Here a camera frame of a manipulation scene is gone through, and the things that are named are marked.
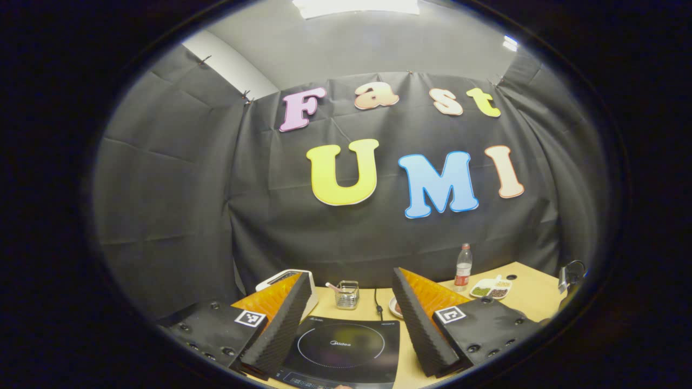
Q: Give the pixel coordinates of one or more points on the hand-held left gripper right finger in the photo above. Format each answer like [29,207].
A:
[424,335]

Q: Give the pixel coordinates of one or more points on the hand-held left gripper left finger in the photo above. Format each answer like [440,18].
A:
[281,329]

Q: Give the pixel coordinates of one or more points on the black induction cooktop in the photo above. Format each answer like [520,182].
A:
[340,346]

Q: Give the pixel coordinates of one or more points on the white round plate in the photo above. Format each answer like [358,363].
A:
[393,312]

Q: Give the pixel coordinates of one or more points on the white toaster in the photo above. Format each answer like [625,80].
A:
[270,281]

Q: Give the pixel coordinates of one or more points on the pink striped straw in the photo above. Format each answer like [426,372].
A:
[332,287]

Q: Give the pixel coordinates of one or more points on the clear glass holder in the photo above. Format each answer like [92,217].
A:
[347,296]

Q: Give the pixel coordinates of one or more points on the clear plastic water bottle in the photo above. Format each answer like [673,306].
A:
[463,270]

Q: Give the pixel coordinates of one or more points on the white divided dish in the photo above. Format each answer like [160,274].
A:
[489,289]

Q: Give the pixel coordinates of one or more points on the black backdrop cloth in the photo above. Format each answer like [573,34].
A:
[216,189]

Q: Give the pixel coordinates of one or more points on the small ceiling light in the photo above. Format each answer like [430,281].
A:
[510,43]

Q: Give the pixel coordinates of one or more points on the large ceiling light panel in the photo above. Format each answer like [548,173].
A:
[357,6]

